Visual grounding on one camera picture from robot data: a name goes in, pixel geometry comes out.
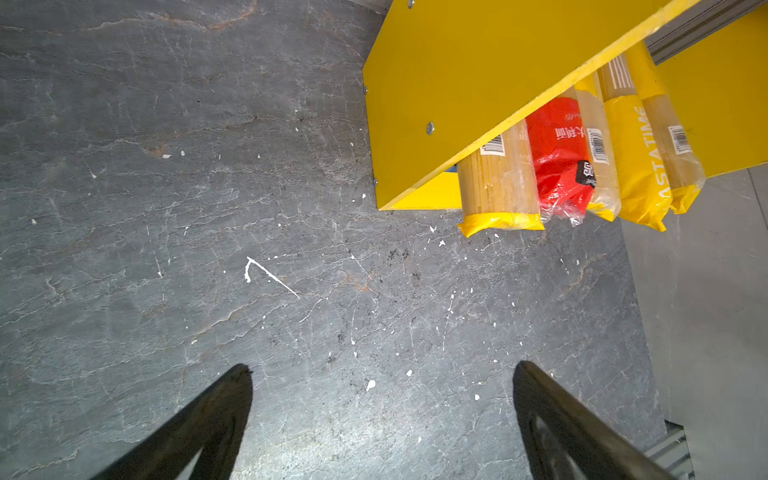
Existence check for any yellow pink blue shelf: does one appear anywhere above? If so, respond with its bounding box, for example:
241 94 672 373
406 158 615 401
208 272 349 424
363 1 767 210

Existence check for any red spaghetti pack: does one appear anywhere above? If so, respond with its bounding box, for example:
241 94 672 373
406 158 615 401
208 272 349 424
526 96 597 226

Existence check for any yellow spaghetti pack white lettering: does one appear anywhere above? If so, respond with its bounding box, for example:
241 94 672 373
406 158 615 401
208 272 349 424
598 54 672 232

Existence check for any yellow spaghetti pack top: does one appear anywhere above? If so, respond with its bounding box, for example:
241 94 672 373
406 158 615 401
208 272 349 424
457 121 544 238

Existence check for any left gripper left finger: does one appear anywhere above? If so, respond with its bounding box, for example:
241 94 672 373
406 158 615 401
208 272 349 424
95 364 253 479

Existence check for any yellow spaghetti pack barcode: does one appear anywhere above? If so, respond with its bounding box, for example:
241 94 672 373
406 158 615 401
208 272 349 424
575 73 621 222

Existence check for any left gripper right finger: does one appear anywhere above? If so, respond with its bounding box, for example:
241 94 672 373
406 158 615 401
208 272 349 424
513 360 671 479

